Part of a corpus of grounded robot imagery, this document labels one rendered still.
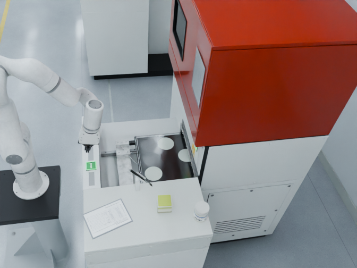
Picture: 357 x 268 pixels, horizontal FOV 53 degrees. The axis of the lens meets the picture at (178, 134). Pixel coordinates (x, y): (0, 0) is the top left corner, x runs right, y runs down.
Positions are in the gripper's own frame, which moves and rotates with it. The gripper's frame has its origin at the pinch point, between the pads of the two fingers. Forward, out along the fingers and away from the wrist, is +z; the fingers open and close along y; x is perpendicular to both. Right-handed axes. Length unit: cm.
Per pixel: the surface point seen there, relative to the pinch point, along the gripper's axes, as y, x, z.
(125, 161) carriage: -23.8, -6.9, 19.0
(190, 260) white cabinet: -57, 50, 33
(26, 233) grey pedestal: 32, -16, 119
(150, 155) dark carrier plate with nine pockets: -38.6, -8.7, 14.0
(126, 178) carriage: -23.7, 5.1, 19.1
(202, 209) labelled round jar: -53, 41, -6
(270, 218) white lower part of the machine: -132, 16, 51
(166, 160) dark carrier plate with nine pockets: -47.2, -3.5, 12.1
